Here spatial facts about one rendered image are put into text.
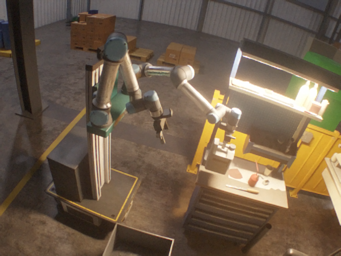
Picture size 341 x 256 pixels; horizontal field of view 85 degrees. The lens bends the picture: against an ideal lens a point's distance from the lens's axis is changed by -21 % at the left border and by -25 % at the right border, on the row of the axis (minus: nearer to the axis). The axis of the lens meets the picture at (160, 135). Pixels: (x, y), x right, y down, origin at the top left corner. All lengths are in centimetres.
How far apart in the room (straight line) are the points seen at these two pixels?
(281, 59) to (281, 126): 72
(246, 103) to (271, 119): 28
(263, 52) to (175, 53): 498
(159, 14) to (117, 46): 1233
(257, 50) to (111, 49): 99
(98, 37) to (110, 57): 599
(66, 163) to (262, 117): 181
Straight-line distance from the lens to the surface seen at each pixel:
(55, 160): 218
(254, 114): 210
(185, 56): 648
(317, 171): 370
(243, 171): 222
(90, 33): 726
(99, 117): 133
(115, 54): 115
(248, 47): 166
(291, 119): 218
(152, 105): 133
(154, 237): 207
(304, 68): 177
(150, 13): 1357
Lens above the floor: 235
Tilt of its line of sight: 38 degrees down
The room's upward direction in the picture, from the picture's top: 11 degrees clockwise
